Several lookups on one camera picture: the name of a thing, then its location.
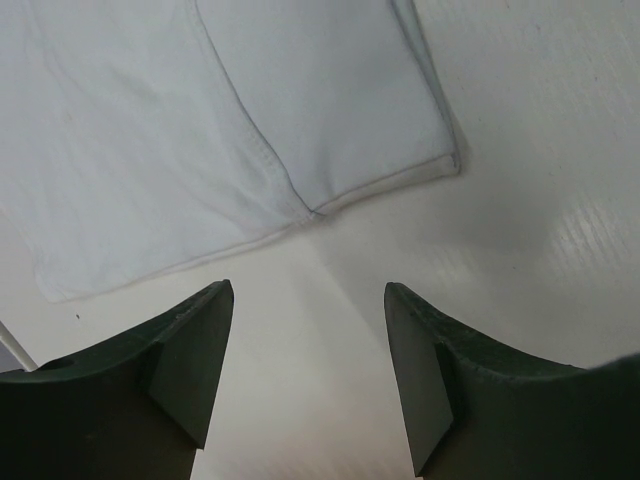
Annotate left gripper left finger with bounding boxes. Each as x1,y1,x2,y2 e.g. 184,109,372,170
1,280,233,479

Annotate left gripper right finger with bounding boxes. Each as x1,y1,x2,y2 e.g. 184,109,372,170
384,283,639,479

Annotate white skirt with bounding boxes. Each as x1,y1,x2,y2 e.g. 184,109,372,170
1,1,459,302

